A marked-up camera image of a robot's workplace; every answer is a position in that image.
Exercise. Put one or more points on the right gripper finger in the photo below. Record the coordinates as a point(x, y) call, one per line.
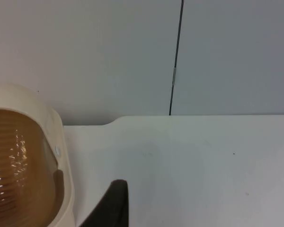
point(113, 208)

